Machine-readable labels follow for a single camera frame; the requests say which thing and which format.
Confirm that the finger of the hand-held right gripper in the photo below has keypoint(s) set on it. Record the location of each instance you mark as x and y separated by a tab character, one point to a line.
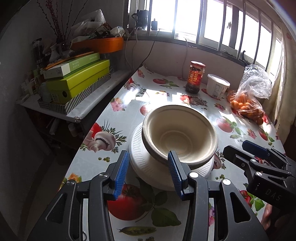
235	155
254	147

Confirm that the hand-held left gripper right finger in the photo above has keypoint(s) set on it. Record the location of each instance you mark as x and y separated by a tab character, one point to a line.
175	176

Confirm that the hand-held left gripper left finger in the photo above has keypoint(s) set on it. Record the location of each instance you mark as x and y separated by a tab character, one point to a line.
121	173

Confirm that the person's right hand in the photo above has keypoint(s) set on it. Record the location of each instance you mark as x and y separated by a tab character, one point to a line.
267	215

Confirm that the clear plastic bag of oranges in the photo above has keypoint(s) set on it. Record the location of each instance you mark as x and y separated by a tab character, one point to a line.
247	106

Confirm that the white lidded tub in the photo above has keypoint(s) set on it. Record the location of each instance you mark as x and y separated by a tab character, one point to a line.
216	87

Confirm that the grey side table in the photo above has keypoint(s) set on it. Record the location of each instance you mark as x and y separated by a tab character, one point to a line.
97	104

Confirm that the vegetable print tablecloth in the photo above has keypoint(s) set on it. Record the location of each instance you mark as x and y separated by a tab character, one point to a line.
161	97

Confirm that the heart print curtain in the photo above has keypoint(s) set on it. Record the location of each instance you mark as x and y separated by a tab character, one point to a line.
279	69

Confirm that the red label sauce jar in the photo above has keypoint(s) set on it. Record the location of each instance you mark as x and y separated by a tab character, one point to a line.
195	77

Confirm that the black window hook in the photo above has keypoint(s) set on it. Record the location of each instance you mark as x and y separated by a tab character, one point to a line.
243	55

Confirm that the white and green flat box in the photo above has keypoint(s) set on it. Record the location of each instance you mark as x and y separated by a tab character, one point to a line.
74	66

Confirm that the barred window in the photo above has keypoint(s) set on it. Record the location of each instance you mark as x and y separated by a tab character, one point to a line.
208	30

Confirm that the orange tray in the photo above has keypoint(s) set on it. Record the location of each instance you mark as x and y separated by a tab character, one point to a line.
101	45

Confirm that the crumpled white plastic bags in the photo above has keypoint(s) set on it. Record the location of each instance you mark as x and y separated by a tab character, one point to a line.
92	23

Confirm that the dark appliance on windowsill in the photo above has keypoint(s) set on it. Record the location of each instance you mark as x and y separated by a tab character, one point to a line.
141	18

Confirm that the dried flower branches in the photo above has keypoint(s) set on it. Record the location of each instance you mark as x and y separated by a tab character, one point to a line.
55	23

